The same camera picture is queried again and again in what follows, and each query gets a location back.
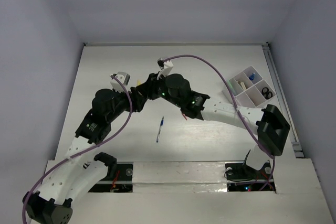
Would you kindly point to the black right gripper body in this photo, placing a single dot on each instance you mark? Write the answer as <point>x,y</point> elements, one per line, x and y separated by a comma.
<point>157,88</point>

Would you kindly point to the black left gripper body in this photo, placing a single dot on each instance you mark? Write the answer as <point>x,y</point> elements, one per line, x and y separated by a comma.
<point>134,100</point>

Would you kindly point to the black handled scissors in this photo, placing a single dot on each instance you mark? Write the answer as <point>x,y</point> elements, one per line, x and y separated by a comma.
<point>267,94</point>

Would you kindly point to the green highlighter pen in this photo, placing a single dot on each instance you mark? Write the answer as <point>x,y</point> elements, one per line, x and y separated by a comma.
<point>231,88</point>

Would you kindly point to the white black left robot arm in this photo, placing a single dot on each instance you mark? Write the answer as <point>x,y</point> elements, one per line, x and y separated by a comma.
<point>53,197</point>

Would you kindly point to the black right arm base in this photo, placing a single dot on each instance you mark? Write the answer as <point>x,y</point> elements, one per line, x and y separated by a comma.
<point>240,172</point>

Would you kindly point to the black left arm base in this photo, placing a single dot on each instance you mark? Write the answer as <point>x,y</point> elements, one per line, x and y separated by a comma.
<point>123,173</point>

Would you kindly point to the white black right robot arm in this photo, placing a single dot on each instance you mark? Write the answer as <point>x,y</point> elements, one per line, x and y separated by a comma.
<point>267,126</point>

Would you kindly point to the blue gel pen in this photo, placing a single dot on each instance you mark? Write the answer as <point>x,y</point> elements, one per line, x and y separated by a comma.
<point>160,129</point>

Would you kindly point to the white divided organizer box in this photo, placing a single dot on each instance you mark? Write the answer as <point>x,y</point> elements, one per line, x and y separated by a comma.
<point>251,97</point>

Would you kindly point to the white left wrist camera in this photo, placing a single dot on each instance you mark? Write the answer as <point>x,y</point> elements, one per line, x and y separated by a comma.
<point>119,80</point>

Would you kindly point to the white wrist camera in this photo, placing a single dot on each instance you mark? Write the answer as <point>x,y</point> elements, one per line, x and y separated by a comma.
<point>165,68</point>
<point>119,80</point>

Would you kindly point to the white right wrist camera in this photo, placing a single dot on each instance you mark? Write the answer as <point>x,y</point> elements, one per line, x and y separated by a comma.
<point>165,68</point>

